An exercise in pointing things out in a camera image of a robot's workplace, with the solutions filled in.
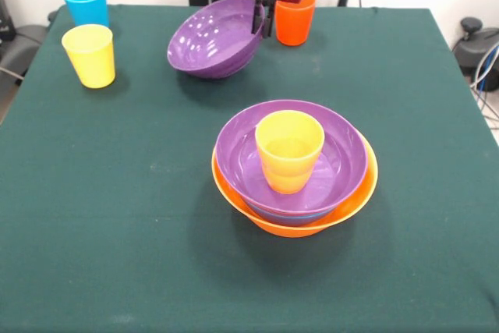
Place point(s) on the yellow cup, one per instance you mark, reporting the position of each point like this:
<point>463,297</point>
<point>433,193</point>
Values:
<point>91,56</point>

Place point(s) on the dark green tablecloth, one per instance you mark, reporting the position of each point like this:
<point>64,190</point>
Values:
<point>117,270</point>

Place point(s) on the large blue bowl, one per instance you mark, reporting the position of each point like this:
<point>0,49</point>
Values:
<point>292,216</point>

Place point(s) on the red cup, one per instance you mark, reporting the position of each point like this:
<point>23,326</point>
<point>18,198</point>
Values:
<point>294,25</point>

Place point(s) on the orange cup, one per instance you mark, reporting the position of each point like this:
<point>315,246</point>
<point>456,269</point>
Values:
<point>290,161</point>

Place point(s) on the large orange bowl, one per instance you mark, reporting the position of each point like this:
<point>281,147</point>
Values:
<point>230,192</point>

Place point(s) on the black floor base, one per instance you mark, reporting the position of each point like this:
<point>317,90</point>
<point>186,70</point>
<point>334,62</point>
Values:
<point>479,44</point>

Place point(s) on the purple bowl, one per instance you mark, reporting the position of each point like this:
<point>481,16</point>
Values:
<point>210,44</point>
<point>343,161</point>

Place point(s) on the blue cup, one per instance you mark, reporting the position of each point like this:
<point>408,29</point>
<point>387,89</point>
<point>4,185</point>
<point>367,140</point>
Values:
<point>87,5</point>

